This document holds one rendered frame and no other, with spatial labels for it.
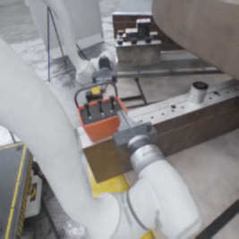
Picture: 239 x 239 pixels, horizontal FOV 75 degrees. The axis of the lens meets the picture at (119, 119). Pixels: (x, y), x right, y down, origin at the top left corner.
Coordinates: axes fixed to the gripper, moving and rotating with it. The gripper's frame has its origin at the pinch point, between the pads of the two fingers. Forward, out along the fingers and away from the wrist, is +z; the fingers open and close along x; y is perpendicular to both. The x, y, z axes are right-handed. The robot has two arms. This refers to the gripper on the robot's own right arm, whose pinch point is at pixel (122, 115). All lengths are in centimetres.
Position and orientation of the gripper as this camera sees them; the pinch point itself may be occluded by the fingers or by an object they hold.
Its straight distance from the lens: 57.7
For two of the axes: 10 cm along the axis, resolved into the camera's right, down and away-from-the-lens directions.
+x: -9.3, 3.0, -1.9
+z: -3.5, -6.5, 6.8
